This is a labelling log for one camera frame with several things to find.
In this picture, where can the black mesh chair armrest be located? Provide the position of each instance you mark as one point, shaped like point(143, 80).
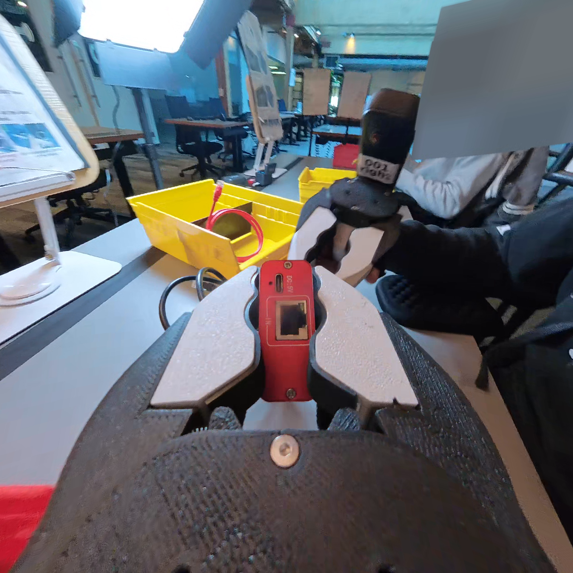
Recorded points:
point(425, 304)

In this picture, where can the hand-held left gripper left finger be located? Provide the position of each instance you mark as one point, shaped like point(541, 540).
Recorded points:
point(210, 349)

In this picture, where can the red ethernet splitter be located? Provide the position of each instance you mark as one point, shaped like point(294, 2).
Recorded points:
point(286, 362)

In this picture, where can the overhead studio light panel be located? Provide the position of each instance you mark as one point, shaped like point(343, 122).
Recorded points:
point(143, 22)

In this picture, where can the person's right forearm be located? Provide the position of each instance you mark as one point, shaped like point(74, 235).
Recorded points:
point(447, 250)

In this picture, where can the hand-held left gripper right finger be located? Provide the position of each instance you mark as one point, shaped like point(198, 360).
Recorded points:
point(362, 353)

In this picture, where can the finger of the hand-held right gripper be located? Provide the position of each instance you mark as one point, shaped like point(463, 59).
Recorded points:
point(311, 232)
point(362, 255)

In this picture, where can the printed instruction sheet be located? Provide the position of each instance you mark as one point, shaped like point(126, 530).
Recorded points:
point(27, 134)

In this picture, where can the black bin divider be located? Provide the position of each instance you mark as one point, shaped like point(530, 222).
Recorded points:
point(228, 224)

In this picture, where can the person's right hand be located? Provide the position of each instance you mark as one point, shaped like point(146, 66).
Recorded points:
point(372, 274)

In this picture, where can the red plastic bin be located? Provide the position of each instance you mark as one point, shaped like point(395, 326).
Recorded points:
point(22, 523)
point(347, 156)

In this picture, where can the yellow plastic bin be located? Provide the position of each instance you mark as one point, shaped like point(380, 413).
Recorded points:
point(179, 224)
point(322, 179)

